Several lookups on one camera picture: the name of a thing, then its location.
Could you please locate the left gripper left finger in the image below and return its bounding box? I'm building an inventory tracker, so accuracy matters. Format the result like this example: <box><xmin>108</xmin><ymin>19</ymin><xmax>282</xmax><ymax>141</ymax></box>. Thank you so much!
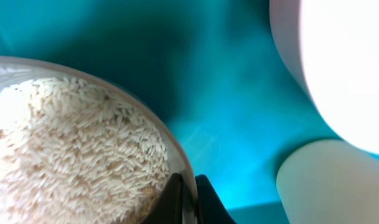
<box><xmin>141</xmin><ymin>173</ymin><xmax>183</xmax><ymax>224</ymax></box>

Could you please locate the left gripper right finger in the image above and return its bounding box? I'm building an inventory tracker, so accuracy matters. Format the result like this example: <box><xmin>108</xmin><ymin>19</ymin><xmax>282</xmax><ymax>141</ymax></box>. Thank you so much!
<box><xmin>195</xmin><ymin>174</ymin><xmax>236</xmax><ymax>224</ymax></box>

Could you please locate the small white cup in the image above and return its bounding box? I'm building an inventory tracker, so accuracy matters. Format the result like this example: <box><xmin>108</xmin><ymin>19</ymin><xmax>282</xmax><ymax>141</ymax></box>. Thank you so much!
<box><xmin>276</xmin><ymin>140</ymin><xmax>379</xmax><ymax>224</ymax></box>

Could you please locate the white bowl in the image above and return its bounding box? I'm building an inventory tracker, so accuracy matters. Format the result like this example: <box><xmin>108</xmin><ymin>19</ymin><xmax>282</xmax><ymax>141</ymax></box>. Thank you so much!
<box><xmin>269</xmin><ymin>0</ymin><xmax>379</xmax><ymax>154</ymax></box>

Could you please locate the teal serving tray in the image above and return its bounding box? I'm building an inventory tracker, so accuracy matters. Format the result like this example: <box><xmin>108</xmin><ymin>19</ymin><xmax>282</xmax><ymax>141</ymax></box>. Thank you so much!
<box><xmin>0</xmin><ymin>1</ymin><xmax>379</xmax><ymax>223</ymax></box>

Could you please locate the grey bowl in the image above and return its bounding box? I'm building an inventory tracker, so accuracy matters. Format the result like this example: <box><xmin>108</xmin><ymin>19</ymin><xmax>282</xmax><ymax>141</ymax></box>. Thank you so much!
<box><xmin>0</xmin><ymin>56</ymin><xmax>199</xmax><ymax>224</ymax></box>

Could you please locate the white rice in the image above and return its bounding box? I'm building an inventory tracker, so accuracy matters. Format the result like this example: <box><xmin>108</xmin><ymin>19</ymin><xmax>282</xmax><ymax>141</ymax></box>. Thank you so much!
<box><xmin>0</xmin><ymin>78</ymin><xmax>169</xmax><ymax>223</ymax></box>

